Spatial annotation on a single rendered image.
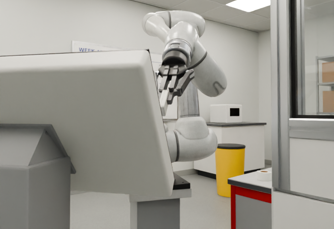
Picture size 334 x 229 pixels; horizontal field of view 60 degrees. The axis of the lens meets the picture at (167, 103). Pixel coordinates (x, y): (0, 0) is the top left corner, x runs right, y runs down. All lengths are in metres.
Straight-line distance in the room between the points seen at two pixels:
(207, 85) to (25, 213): 0.69
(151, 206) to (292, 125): 0.87
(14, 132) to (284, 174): 0.52
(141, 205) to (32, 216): 0.88
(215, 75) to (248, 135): 4.16
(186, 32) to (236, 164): 3.07
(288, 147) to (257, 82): 5.88
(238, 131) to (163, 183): 4.38
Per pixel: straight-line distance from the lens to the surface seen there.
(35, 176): 0.51
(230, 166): 3.87
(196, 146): 1.38
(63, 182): 0.57
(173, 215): 1.40
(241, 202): 1.56
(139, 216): 1.36
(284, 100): 0.64
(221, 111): 4.99
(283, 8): 0.67
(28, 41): 4.02
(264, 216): 1.51
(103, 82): 0.43
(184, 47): 0.88
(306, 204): 0.65
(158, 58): 4.73
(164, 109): 0.69
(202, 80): 0.99
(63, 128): 0.54
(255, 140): 5.28
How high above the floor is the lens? 1.10
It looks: 1 degrees up
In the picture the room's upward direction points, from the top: straight up
